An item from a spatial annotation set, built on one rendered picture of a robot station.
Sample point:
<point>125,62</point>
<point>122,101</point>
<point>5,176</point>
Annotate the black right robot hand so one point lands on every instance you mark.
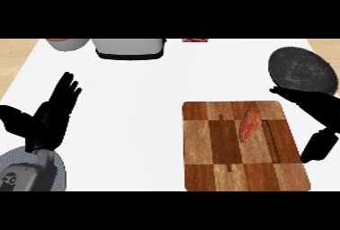
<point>320,107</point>

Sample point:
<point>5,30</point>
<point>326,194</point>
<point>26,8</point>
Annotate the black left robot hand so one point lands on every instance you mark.
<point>52,119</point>

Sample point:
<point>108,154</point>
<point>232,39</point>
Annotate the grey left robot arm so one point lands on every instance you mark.
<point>31,172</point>

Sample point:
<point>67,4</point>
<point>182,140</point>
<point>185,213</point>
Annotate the dark grey pan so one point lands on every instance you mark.
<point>302,70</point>

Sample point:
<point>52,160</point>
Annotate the orange sweet potato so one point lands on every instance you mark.
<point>250,124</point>

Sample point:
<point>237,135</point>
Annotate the checkered wooden cutting board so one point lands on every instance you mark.
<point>241,149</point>

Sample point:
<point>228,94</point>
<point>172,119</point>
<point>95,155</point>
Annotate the white bowl with orange rim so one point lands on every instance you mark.
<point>67,43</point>

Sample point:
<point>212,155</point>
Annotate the grey and black appliance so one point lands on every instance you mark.
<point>129,48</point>

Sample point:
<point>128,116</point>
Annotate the red and yellow box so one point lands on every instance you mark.
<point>194,40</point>

